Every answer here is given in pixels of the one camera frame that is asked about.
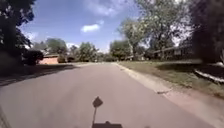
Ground row of trees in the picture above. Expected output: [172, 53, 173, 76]
[31, 37, 134, 64]

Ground grey asphalt road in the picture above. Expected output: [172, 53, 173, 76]
[0, 61, 216, 128]

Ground tall green tree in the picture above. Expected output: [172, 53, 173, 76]
[117, 0, 192, 61]

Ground red brick building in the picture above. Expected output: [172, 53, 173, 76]
[37, 54, 61, 66]

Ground low dark house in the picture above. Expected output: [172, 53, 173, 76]
[145, 44, 195, 62]

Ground pale concrete kerb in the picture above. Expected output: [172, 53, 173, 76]
[114, 62, 224, 128]

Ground dark round bush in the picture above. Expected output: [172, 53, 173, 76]
[21, 49, 45, 67]

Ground shaded grass verge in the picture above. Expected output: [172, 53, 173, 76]
[0, 62, 77, 88]

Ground large dark tree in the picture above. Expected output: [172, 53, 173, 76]
[187, 0, 224, 65]

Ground dark trees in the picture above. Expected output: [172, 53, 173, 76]
[0, 0, 38, 69]

